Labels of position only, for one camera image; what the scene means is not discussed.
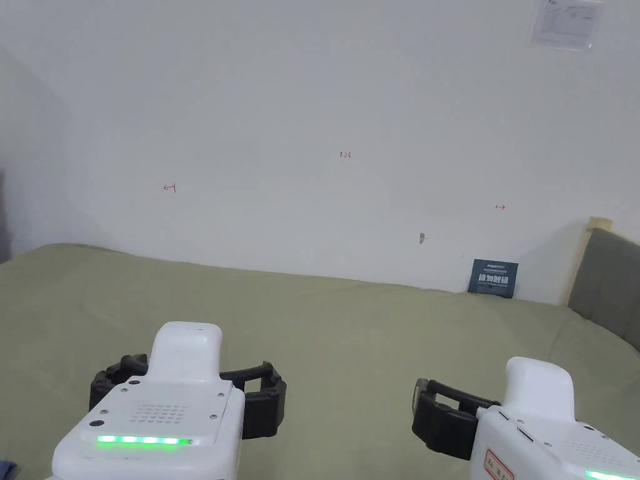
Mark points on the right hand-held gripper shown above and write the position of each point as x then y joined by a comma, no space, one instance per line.
540,440

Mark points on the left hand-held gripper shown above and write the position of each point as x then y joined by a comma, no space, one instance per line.
165,410

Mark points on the bed with pale green sheet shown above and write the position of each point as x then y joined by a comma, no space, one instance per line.
325,325

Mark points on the dark blue printed card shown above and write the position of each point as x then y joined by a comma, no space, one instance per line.
493,280

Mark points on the dark blue garment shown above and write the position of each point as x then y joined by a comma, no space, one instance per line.
6,471

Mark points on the white paper notice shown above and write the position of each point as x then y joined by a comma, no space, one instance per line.
565,22

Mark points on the grey padded headboard, wooden frame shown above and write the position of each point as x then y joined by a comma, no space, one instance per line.
610,280

